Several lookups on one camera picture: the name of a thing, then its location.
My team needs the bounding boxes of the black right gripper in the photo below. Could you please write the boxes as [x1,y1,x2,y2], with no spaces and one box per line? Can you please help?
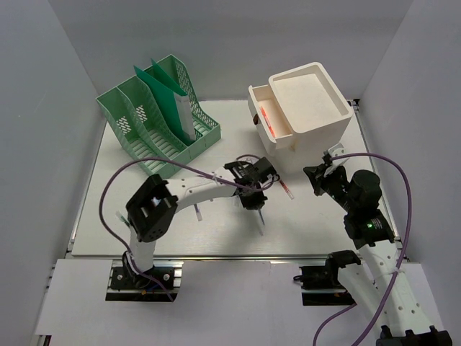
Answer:
[305,163,357,213]

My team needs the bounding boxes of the red gel pen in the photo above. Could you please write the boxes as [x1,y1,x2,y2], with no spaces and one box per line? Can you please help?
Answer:
[279,180,294,200]

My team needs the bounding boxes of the light blue highlighter pen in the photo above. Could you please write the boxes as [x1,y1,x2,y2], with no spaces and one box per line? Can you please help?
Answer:
[257,209,265,236]

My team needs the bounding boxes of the purple gel pen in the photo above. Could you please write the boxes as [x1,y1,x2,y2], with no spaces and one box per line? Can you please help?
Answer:
[194,204,202,222]

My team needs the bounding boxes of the orange highlighter pen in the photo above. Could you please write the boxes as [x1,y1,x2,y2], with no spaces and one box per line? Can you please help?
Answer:
[260,107,276,138]

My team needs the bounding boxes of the green file folder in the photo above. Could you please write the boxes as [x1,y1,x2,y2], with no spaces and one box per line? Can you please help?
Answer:
[134,60,197,146]

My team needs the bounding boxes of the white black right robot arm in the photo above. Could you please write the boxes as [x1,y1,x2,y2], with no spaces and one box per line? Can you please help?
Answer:
[303,164,453,345]

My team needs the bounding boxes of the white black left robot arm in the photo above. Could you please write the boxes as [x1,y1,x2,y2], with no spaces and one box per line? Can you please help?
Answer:
[122,157,279,288]

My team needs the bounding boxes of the white drawer cabinet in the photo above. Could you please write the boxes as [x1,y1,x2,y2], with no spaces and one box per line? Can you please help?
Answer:
[269,62,352,174]

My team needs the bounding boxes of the green mesh file rack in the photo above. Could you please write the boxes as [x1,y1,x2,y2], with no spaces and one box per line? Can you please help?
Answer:
[97,54,221,164]

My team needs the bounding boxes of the green pen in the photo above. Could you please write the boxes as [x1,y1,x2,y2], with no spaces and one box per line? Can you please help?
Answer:
[115,210,130,227]

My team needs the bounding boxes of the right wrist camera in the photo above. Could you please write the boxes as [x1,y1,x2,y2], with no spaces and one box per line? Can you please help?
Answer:
[323,143,348,167]

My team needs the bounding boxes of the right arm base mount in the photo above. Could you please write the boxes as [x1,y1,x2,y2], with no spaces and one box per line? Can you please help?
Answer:
[292,250,361,306]

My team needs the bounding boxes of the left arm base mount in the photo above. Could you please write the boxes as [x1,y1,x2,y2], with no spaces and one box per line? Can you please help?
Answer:
[105,254,182,303]

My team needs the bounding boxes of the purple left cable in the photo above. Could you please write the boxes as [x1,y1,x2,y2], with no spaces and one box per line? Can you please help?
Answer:
[99,154,282,302]

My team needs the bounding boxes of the purple cable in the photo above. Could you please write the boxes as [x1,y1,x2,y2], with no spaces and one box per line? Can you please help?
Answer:
[99,154,282,302]
[312,153,413,346]

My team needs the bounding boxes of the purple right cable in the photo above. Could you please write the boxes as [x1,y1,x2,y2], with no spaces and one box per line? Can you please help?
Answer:
[312,153,413,346]

